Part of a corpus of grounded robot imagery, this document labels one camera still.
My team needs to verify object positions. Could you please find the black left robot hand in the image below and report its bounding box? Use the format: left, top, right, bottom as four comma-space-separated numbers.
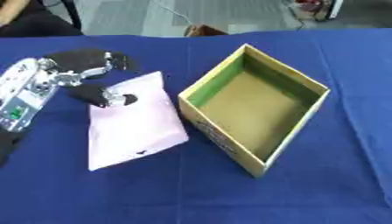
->
43, 48, 140, 109

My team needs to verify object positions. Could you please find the tan cardboard box green inside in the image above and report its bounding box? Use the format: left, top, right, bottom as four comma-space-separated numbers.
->
176, 43, 333, 179

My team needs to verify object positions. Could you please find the person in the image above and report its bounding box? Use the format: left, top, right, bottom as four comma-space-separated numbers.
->
0, 0, 86, 38

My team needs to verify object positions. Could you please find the pale pink flat pouch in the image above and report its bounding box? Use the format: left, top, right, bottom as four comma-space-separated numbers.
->
87, 70, 190, 172

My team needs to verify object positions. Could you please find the brown bag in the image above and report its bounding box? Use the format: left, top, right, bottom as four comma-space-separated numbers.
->
184, 24, 230, 38

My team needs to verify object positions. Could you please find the red and white equipment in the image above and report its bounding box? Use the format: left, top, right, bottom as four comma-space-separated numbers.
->
288, 0, 347, 22

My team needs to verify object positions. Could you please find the white cable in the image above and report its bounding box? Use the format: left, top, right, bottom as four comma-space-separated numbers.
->
150, 0, 196, 26

